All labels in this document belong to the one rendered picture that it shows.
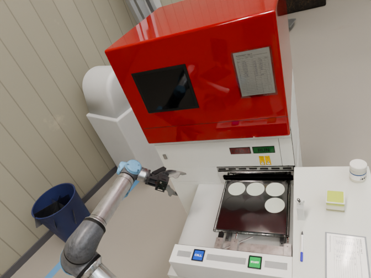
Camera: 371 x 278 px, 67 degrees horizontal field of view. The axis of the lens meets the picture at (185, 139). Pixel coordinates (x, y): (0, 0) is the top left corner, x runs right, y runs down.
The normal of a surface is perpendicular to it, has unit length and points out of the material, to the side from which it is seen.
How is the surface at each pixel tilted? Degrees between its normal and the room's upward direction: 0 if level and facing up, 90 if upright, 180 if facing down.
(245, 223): 0
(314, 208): 0
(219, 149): 90
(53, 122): 90
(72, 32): 90
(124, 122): 90
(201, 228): 0
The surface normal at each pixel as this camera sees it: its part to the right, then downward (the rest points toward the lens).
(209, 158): -0.29, 0.62
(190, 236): -0.30, -0.78
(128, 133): 0.75, 0.16
